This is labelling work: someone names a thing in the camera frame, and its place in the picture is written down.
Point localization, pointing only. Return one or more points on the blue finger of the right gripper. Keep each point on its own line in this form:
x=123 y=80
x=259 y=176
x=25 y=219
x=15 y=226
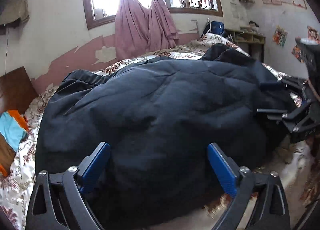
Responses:
x=271 y=85
x=272 y=114

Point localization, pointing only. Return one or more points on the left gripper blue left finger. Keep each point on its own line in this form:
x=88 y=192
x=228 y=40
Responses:
x=91 y=168

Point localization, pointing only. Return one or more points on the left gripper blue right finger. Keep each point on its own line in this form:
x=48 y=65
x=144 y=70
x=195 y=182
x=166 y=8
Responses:
x=224 y=168

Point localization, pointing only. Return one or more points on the dark navy padded jacket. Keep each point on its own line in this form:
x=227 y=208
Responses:
x=158 y=117

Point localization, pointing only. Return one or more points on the wooden shelf unit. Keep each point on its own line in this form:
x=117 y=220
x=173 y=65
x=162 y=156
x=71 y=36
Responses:
x=253 y=42

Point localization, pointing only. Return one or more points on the blue chair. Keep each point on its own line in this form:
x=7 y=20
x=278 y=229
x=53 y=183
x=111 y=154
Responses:
x=214 y=27

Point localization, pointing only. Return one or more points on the orange brown blue pillow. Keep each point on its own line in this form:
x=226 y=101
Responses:
x=13 y=129

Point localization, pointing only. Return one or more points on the brown wooden headboard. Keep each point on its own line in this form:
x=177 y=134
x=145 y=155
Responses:
x=17 y=91

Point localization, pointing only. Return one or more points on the pink curtain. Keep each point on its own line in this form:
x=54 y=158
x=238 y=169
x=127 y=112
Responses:
x=139 y=30

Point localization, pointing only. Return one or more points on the cartoon wall poster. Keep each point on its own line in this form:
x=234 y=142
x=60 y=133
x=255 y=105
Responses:
x=280 y=36

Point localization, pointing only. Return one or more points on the cloth covered wall unit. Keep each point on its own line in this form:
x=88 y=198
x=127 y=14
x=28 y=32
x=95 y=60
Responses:
x=14 y=10

